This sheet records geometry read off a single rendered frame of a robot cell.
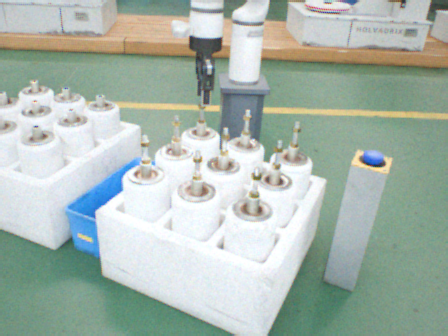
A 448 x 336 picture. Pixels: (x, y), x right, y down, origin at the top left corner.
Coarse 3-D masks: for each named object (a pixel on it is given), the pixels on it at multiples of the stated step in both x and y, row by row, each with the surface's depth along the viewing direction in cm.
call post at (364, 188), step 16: (352, 176) 83; (368, 176) 81; (384, 176) 80; (352, 192) 84; (368, 192) 83; (352, 208) 86; (368, 208) 84; (352, 224) 87; (368, 224) 86; (336, 240) 91; (352, 240) 89; (336, 256) 93; (352, 256) 91; (336, 272) 94; (352, 272) 92; (352, 288) 94
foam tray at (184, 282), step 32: (320, 192) 98; (128, 224) 83; (160, 224) 83; (224, 224) 85; (288, 224) 86; (128, 256) 87; (160, 256) 83; (192, 256) 79; (224, 256) 76; (288, 256) 81; (160, 288) 87; (192, 288) 83; (224, 288) 78; (256, 288) 75; (288, 288) 92; (224, 320) 82; (256, 320) 78
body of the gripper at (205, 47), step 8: (192, 40) 91; (200, 40) 90; (208, 40) 90; (216, 40) 90; (192, 48) 92; (200, 48) 91; (208, 48) 90; (216, 48) 91; (200, 56) 95; (208, 56) 91
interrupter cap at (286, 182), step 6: (264, 174) 88; (282, 174) 89; (264, 180) 86; (282, 180) 87; (288, 180) 87; (264, 186) 84; (270, 186) 84; (276, 186) 84; (282, 186) 84; (288, 186) 84
